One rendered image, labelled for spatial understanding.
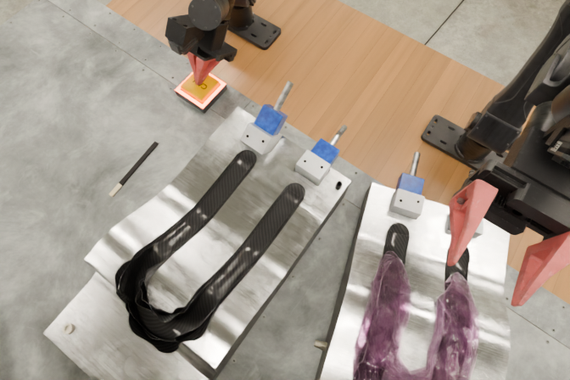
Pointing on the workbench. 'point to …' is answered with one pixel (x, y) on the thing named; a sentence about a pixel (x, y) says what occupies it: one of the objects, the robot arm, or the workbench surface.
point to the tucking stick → (133, 169)
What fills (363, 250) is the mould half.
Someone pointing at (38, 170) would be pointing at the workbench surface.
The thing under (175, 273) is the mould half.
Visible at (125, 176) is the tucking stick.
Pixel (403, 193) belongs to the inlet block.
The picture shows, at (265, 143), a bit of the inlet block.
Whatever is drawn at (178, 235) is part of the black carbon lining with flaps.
